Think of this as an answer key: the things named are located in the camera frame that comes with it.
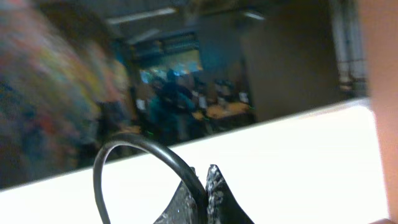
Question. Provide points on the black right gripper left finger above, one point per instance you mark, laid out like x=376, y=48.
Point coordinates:
x=182, y=208

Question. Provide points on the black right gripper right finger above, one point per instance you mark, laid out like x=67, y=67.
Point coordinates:
x=222, y=206

